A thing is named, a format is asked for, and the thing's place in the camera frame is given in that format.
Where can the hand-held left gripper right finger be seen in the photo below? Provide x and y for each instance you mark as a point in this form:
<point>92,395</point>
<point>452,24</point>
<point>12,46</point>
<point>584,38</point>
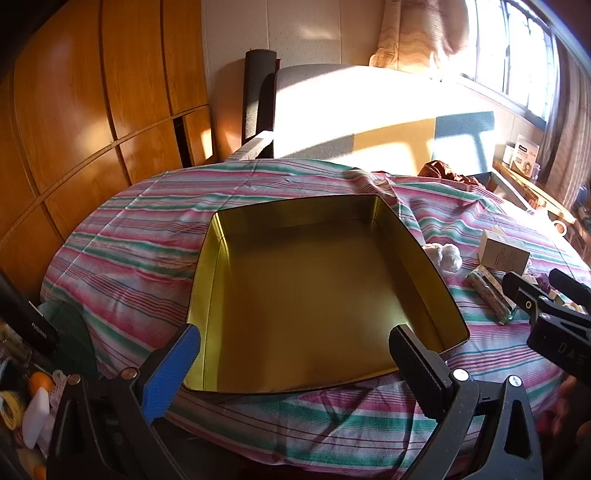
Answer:
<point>422,374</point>

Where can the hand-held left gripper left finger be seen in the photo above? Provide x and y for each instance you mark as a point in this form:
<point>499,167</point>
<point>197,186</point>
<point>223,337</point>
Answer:
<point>171,369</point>

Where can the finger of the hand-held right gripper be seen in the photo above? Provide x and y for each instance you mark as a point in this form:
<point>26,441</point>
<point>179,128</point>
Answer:
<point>572,288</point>
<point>524,290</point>

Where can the purple snack packet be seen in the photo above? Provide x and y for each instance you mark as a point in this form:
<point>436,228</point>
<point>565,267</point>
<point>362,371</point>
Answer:
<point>543,282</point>

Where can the clear-wrapped snack bar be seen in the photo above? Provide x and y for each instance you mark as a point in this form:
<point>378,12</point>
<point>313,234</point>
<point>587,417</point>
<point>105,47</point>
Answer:
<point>489,293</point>

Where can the beige cardboard box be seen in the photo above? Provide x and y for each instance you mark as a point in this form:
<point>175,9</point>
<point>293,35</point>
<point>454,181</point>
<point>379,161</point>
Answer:
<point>503,256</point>

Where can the white plastic-wrapped bun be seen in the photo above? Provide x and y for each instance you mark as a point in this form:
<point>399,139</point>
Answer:
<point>445,257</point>

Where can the gold tin box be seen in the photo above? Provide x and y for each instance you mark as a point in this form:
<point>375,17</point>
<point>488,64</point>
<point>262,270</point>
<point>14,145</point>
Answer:
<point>318,295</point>

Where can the white cup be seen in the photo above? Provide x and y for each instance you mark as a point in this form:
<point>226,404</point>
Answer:
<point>559,227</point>

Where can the green bag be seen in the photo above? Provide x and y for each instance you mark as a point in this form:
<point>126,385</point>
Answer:
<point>69,332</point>

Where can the pink hair roller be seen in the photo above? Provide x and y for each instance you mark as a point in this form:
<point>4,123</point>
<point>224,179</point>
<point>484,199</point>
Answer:
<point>57,387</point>

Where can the orange fruit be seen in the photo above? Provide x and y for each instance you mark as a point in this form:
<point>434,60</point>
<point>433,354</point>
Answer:
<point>41,382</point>

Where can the striped blanket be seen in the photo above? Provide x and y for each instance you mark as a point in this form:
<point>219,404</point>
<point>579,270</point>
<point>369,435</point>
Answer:
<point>138,240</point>

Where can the white labelled box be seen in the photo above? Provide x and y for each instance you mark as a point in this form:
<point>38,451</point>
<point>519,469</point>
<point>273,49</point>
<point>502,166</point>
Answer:
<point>525,157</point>

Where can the white sponge block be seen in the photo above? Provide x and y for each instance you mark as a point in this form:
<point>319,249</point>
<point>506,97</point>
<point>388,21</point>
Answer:
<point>36,415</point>

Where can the red-brown cloth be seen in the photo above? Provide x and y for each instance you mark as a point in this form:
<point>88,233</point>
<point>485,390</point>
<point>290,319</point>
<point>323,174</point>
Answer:
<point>443,171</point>

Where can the striped grey curtain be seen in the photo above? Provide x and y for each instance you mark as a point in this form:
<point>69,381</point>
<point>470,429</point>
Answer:
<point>570,138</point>

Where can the black bottle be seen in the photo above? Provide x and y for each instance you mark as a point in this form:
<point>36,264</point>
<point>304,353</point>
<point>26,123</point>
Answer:
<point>27,318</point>

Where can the window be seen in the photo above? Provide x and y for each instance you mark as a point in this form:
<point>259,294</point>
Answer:
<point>517,50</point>

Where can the grey upright mattress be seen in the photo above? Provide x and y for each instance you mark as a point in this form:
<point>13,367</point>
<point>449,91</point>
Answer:
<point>351,101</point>

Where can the beige patterned curtain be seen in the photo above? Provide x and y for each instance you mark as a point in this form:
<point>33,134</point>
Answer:
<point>411,32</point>

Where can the wooden wardrobe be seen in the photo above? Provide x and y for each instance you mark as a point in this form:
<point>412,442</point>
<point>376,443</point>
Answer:
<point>92,92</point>

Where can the white bed rail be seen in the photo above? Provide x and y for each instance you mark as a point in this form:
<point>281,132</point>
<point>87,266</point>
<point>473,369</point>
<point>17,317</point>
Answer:
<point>251,145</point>

